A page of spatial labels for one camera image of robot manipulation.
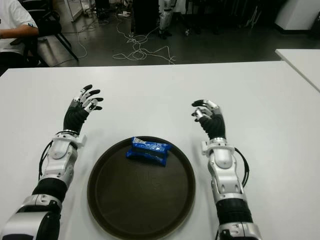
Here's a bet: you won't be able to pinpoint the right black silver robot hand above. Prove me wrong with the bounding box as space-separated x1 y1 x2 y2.
191 99 227 141

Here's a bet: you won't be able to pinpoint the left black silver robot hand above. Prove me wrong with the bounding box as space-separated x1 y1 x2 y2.
62 84 105 136

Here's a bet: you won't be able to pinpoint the blue Oreo cookie packet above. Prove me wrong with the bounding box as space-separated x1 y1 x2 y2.
125 136 172 167

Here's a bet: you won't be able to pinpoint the black office chair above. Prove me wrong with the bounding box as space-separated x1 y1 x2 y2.
11 0 80 67

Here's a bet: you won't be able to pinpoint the round dark brown tray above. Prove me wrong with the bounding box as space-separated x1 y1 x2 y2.
86 135 196 240

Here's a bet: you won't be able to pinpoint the white side table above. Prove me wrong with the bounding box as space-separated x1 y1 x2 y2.
274 48 320 92

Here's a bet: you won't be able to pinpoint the white panel board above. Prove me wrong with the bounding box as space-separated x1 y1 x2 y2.
62 0 83 22

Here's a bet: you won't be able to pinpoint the seated person in white shirt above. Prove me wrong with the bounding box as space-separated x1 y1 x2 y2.
0 0 40 73

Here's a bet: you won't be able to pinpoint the silver humanoid robot legs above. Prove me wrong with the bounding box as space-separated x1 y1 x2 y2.
158 0 177 38

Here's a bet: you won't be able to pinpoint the black cabinet on casters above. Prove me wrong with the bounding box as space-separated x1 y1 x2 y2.
132 0 161 36

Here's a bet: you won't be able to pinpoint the white cabinet with black base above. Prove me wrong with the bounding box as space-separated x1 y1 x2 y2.
274 0 320 35

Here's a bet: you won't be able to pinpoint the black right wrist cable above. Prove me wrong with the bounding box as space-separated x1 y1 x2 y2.
233 147 251 187

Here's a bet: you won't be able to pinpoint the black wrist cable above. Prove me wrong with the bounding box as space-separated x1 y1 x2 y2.
233 147 251 187
37 141 55 180

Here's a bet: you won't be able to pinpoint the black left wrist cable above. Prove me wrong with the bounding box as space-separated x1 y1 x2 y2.
37 141 55 180

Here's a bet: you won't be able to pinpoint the tangled white floor cable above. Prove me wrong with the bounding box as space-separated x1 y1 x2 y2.
76 13 177 65

